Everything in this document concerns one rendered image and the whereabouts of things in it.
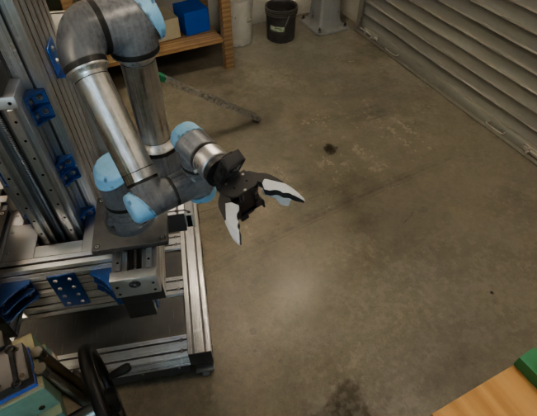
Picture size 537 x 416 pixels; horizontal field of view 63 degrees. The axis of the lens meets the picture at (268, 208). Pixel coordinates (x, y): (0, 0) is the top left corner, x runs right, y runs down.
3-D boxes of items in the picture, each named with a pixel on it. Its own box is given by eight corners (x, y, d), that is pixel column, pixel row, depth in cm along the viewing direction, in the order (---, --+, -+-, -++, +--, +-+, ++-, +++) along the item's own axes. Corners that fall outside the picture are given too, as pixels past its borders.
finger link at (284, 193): (308, 205, 89) (266, 196, 91) (308, 185, 84) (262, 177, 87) (304, 216, 87) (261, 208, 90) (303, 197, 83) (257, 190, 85)
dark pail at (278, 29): (302, 40, 389) (304, 8, 368) (273, 47, 380) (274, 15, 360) (287, 26, 407) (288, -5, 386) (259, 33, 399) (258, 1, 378)
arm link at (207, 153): (219, 137, 94) (186, 156, 91) (230, 148, 91) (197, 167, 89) (225, 162, 100) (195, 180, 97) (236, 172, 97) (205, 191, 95)
